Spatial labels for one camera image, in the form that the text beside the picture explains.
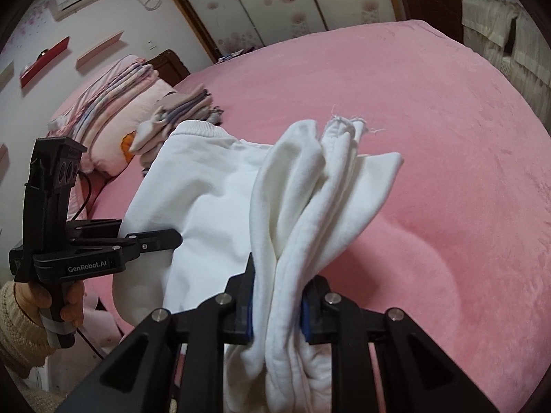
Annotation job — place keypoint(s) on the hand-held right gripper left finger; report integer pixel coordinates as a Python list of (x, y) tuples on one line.
[(249, 322)]

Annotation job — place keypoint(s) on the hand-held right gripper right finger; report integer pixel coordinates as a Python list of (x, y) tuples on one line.
[(305, 314)]

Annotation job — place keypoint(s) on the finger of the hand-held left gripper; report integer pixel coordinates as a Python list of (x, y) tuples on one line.
[(99, 226), (155, 241)]

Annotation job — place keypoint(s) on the white printed sweatshirt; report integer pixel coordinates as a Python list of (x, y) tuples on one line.
[(206, 206)]

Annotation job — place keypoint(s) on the person's left forearm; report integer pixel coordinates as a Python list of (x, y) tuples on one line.
[(21, 340)]

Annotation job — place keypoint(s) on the stack of folded clothes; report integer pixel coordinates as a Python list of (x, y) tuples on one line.
[(181, 107)]

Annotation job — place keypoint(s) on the person's left hand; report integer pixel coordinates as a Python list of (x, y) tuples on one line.
[(28, 299)]

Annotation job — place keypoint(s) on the pink cartoon print quilt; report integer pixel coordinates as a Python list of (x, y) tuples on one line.
[(107, 155)]

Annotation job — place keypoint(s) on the striped pink folded quilt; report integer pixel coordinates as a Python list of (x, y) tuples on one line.
[(112, 86)]

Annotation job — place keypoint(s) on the dark wooden headboard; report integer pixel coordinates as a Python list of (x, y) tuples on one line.
[(170, 66)]

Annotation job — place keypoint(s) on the flat printed box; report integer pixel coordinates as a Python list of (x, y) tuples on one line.
[(234, 56)]

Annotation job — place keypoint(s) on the pink plush bed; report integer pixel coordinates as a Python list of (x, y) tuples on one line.
[(430, 137)]

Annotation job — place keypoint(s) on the floral sliding door wardrobe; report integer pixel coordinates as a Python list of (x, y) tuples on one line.
[(280, 0)]

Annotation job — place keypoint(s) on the cream wall shelf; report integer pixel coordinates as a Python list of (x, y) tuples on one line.
[(5, 75)]

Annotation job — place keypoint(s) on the red wall shelf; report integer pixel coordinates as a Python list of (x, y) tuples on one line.
[(43, 65)]

